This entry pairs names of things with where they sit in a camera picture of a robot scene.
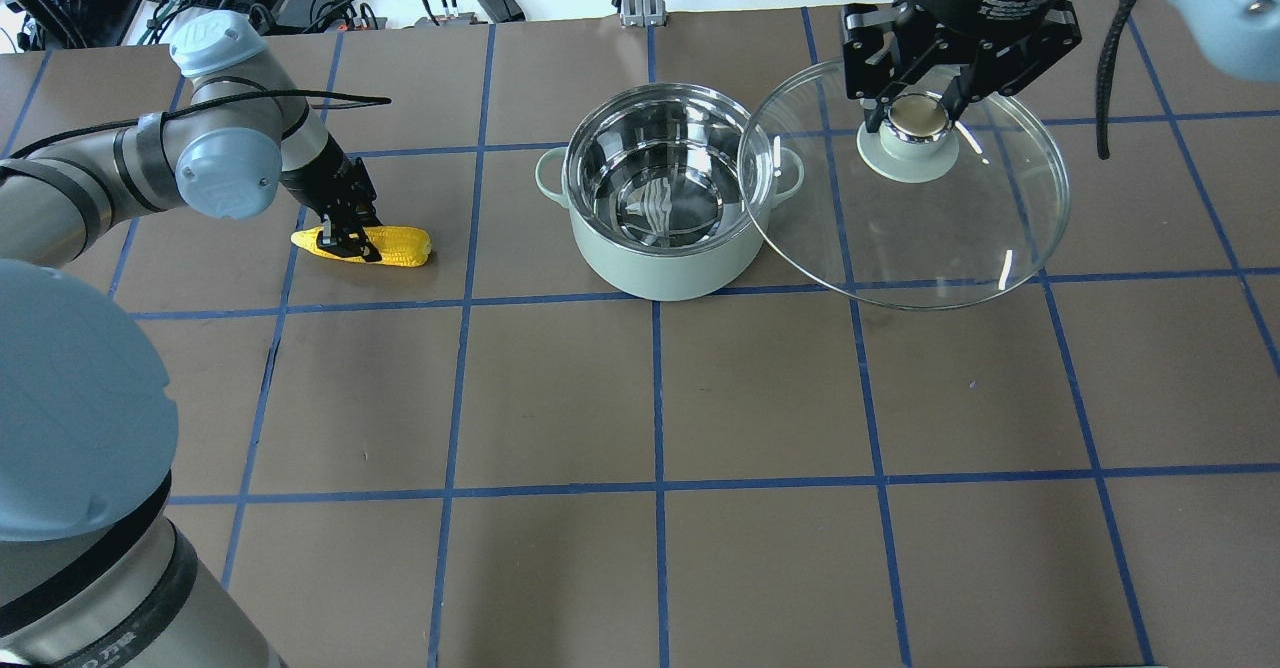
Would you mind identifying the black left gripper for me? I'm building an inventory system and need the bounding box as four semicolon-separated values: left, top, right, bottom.
282;134;383;264

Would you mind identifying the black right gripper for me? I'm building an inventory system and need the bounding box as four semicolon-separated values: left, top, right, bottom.
842;0;1082;134

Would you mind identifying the yellow corn cob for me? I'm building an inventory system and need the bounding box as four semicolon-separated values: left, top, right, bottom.
291;227;433;267

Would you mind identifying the glass pot lid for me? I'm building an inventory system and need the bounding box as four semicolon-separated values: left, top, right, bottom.
739;59;1071;311

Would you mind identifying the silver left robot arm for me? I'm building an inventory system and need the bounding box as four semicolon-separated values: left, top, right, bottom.
1;12;390;667

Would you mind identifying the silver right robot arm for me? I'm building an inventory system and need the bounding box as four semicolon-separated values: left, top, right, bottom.
842;0;1277;132

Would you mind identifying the pale green cooking pot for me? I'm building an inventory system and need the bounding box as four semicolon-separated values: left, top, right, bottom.
534;83;806;302

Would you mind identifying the black power adapter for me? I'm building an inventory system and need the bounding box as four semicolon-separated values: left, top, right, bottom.
475;0;526;24

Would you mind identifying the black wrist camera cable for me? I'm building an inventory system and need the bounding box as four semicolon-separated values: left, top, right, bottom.
1096;0;1147;161

